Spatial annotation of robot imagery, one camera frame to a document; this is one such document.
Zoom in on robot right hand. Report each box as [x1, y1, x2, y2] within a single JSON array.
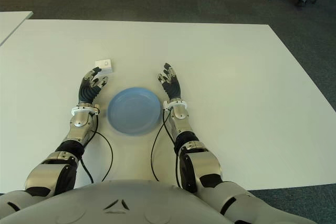
[[156, 62, 183, 102]]

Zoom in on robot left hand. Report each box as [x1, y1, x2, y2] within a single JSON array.
[[77, 67, 109, 105]]

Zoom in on white wall charger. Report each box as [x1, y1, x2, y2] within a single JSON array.
[[94, 58, 116, 77]]

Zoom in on blue plate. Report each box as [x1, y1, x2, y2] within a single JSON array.
[[107, 87, 161, 136]]

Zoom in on white side table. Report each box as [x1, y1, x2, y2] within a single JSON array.
[[0, 10, 34, 46]]

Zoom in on grey robot torso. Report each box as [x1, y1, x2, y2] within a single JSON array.
[[0, 179, 237, 224]]

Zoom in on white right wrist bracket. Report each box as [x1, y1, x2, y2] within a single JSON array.
[[162, 99, 189, 111]]

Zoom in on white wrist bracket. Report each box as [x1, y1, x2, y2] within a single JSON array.
[[162, 99, 189, 111], [71, 105, 100, 116]]

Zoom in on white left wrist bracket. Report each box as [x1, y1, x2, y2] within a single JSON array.
[[71, 105, 100, 116]]

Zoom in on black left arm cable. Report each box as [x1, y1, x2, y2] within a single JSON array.
[[80, 111, 114, 184]]

